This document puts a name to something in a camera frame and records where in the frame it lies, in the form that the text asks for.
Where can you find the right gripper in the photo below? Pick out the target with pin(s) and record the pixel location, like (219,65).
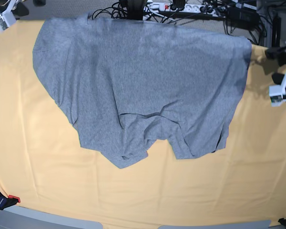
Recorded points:
(16,7)

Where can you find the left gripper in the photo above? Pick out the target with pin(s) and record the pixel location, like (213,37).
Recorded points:
(279,79)

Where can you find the grey t-shirt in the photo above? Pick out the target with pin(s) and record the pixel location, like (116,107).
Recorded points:
(125,84)

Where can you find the black upright box right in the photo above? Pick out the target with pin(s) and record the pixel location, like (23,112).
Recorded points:
(276,31)

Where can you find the black power adapter brick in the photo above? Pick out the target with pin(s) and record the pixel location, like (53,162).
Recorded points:
(243,18)

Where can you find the white power strip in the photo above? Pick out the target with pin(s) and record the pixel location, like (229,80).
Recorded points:
(166,9)

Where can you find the yellow table cloth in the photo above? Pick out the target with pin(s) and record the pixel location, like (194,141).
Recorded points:
(42,163)

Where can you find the blue clamp with red tip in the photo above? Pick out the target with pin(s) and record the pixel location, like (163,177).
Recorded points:
(6,202)

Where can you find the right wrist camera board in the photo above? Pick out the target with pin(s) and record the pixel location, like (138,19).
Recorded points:
(3,25)

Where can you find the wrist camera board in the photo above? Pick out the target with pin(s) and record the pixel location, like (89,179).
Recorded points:
(3,25)
(277,100)

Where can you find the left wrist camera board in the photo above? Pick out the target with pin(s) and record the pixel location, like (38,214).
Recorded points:
(277,100)

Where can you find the black central post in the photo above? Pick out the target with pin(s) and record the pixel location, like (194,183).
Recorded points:
(135,9)

